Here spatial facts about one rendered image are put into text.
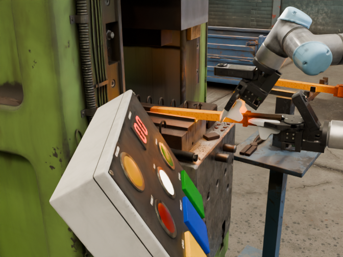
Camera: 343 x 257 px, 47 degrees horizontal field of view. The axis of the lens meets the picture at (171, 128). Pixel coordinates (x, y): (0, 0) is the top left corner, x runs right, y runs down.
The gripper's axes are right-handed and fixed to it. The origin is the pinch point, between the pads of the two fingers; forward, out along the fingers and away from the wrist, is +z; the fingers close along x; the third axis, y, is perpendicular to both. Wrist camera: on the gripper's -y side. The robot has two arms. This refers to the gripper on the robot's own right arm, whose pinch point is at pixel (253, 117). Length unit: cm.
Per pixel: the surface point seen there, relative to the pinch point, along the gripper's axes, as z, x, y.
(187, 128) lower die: 17.4, -7.9, 2.8
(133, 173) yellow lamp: 0, -67, -15
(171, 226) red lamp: -4, -64, -6
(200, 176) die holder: 11.4, -12.6, 14.8
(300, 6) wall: 90, 777, 29
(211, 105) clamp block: 18.5, 16.7, 3.5
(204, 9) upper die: 16.4, 4.2, -29.2
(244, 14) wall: 215, 803, 48
